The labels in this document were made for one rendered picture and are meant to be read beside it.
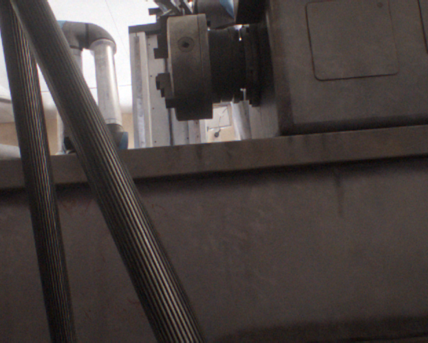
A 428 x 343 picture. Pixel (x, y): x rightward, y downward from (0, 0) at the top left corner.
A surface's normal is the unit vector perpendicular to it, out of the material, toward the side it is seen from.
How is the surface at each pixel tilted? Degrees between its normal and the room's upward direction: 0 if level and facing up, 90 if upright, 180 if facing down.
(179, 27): 65
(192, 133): 90
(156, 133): 90
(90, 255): 90
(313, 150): 90
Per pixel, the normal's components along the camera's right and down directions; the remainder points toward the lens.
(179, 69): 0.03, 0.20
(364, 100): 0.00, -0.18
